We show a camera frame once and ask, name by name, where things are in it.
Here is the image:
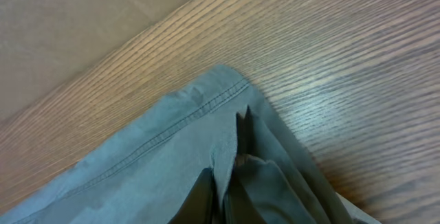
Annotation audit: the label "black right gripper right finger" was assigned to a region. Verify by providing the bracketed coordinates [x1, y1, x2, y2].
[225, 106, 265, 224]

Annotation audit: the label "grey shorts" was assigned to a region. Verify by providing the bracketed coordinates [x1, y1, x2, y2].
[1, 65, 374, 224]

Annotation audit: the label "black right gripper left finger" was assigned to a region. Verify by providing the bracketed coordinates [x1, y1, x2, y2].
[168, 168, 215, 224]

